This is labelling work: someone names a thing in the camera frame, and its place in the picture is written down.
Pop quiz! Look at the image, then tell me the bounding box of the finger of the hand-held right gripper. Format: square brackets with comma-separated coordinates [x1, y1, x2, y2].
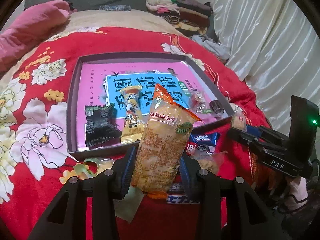
[244, 124, 290, 143]
[226, 127, 269, 155]

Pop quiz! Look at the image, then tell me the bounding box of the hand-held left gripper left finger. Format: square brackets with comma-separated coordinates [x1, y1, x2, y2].
[27, 146, 140, 240]

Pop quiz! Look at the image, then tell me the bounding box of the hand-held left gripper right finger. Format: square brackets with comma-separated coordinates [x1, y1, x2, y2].
[179, 152, 285, 240]

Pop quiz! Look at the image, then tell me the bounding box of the clear floss cake packet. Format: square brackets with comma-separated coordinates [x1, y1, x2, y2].
[192, 151, 228, 175]

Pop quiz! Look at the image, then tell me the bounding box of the blue and white chocolate bar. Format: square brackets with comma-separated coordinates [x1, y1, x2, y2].
[166, 182, 200, 204]

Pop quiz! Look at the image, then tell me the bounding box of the pale green pastry packet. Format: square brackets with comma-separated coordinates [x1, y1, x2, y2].
[75, 156, 144, 224]

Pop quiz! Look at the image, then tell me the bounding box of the blue cookie packet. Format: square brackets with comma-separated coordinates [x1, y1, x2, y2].
[186, 132, 222, 155]

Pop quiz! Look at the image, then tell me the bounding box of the dark brown candy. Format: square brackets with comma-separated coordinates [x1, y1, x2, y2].
[209, 99, 227, 115]

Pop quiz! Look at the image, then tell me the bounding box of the tall orange snack packet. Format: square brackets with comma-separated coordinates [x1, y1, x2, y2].
[131, 83, 203, 198]

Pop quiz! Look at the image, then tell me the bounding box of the yellow cow print snack packet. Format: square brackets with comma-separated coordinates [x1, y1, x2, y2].
[119, 85, 147, 144]

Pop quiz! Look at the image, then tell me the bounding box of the black and green snack packet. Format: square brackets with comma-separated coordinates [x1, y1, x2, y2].
[84, 103, 119, 147]

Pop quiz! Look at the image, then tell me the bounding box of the clear red candy packet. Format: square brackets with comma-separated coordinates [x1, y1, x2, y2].
[189, 91, 212, 115]

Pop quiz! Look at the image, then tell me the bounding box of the dark shallow cardboard box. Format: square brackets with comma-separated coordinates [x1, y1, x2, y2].
[65, 52, 235, 161]

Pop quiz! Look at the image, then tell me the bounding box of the light blue cloth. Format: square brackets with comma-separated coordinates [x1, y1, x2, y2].
[191, 34, 232, 58]

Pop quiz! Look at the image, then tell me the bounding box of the pink and blue book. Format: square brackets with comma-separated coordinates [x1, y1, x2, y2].
[76, 60, 233, 152]

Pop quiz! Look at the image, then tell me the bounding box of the white satin curtain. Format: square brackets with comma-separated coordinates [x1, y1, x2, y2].
[210, 0, 320, 135]

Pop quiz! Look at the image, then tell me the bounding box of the red floral blanket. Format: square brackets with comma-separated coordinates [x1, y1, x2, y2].
[0, 26, 273, 240]

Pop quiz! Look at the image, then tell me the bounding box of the pile of folded clothes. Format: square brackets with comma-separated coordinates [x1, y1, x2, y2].
[146, 0, 214, 34]

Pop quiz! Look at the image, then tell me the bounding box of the beige bed sheet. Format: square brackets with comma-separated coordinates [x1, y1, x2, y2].
[0, 9, 185, 80]

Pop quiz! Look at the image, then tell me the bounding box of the dark patterned cloth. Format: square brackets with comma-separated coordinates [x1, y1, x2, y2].
[99, 4, 132, 12]

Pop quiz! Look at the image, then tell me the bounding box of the pink pillow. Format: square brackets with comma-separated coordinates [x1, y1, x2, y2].
[0, 0, 75, 73]

